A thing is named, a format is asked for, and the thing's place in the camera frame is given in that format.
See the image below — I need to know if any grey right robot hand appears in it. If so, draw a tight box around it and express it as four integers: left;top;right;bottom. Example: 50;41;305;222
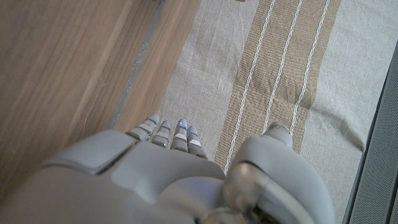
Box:
0;114;336;224

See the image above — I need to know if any beige striped curtain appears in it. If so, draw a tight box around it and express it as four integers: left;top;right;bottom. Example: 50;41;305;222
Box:
157;0;398;224

